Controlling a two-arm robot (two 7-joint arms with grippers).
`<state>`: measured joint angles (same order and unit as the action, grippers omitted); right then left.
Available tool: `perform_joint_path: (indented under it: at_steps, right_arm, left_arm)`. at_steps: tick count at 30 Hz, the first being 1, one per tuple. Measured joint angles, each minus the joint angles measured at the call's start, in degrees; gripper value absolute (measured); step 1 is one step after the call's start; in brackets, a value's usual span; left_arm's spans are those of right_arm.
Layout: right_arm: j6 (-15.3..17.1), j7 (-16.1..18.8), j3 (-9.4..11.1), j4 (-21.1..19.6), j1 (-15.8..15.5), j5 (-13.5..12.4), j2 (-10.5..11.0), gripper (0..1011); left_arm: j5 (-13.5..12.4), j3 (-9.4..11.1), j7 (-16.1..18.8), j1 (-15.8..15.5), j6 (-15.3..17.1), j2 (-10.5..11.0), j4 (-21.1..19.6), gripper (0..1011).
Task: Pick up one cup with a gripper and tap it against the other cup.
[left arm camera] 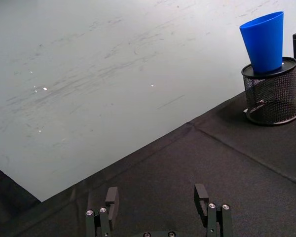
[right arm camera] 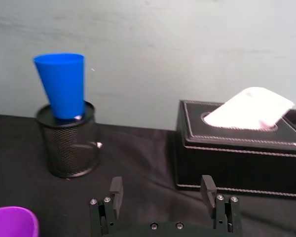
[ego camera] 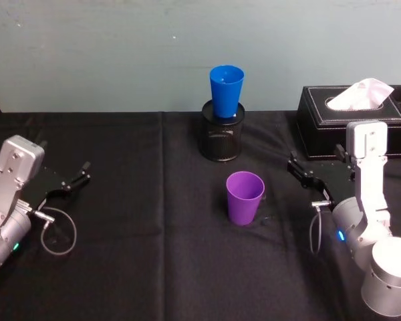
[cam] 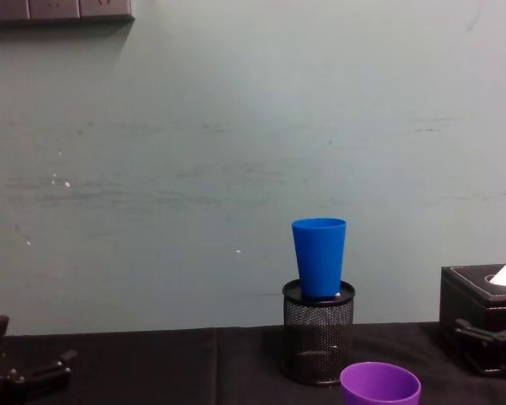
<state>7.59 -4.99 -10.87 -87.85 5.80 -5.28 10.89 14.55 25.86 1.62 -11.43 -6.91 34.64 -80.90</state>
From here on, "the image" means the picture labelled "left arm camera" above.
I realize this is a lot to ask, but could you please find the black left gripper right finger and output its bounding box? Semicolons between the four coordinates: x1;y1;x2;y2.
194;183;234;237

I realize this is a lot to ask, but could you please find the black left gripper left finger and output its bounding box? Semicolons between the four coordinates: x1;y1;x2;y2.
85;186;120;237

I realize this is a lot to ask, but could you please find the black table cloth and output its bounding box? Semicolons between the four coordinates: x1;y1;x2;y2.
0;70;296;237

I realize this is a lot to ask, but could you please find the black mesh pen holder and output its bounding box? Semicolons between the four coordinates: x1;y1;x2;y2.
241;56;296;127

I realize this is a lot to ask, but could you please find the blue plastic cup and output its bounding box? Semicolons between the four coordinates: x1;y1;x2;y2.
239;10;285;74

